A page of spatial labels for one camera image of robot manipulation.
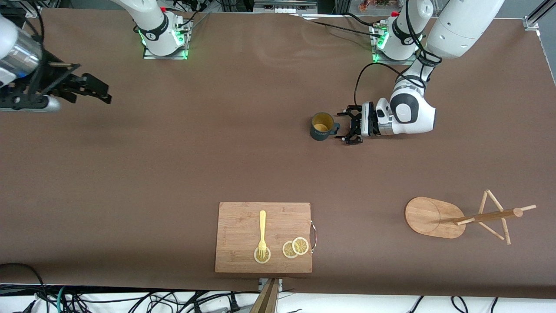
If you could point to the brown camera stand beam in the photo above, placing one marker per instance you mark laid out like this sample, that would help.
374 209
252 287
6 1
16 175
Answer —
267 302

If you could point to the wooden cutting board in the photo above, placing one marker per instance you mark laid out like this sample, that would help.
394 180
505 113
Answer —
239 226

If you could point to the grey power strip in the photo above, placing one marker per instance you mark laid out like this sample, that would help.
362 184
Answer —
282 8

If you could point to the dark teal mug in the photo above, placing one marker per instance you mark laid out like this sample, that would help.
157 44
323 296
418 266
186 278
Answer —
319 134

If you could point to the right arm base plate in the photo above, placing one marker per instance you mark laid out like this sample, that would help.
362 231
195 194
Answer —
173 54

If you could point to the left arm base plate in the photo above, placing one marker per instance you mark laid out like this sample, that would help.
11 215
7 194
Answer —
391 62

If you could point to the lemon slice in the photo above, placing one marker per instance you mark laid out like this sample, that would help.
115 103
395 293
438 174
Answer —
287 251
257 259
300 246

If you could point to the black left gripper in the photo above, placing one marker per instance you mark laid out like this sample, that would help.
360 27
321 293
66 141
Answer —
362 123

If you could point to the wooden cup rack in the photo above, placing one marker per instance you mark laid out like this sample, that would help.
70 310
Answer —
430 217

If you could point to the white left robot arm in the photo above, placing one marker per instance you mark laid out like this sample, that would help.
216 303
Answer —
460 30

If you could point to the yellow plastic fork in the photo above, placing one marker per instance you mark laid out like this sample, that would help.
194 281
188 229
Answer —
262 226

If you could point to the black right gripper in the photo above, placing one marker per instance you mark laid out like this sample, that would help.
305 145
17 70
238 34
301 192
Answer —
51 82

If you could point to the silver stand bracket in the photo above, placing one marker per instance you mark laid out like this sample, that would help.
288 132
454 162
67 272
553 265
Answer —
280 284

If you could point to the black power plug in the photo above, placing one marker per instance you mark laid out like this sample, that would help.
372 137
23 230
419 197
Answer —
234 304

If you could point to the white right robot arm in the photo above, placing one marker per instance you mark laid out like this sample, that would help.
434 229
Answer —
150 21

